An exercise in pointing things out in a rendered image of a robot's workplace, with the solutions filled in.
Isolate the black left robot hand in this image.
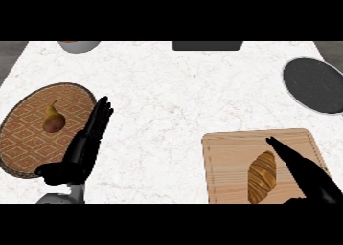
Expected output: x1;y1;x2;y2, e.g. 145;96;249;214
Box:
34;96;115;187

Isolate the dark grey frying pan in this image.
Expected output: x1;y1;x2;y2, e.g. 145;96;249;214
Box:
280;56;343;123

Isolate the grey bowl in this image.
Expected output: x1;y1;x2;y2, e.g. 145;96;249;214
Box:
56;40;102;55

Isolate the pale wooden cutting board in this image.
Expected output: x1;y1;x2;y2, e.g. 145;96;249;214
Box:
199;127;332;205

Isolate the golden brown croissant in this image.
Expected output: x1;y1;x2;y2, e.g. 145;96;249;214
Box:
246;150;279;205

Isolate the brown yellow pear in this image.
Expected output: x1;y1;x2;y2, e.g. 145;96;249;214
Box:
41;100;66;134

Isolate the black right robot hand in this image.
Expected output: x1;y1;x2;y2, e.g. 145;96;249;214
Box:
264;136;343;205

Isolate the round woven orange placemat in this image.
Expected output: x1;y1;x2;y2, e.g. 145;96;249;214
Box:
0;81;97;180

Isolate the dark grey flat appliance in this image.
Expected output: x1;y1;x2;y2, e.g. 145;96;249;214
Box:
171;40;243;52

